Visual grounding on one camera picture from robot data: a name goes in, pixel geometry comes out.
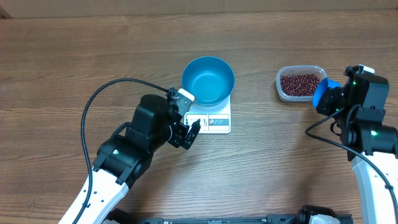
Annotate blue plastic measuring scoop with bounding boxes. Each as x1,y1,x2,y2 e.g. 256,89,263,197
312,78,341,108

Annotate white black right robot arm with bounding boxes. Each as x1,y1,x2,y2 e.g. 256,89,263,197
313,65,397,223

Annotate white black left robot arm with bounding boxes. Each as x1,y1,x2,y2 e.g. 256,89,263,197
60,89,200,223

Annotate white digital kitchen scale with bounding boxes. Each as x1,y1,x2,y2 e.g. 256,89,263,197
183,95,231,134

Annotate teal metal bowl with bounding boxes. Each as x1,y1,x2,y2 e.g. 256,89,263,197
182,56,236,107

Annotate red adzuki beans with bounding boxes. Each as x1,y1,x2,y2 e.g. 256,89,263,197
280,74,320,96

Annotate clear plastic container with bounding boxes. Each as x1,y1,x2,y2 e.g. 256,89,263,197
275,65,328,103

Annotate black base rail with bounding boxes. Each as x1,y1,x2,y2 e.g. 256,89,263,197
105,205,354,224

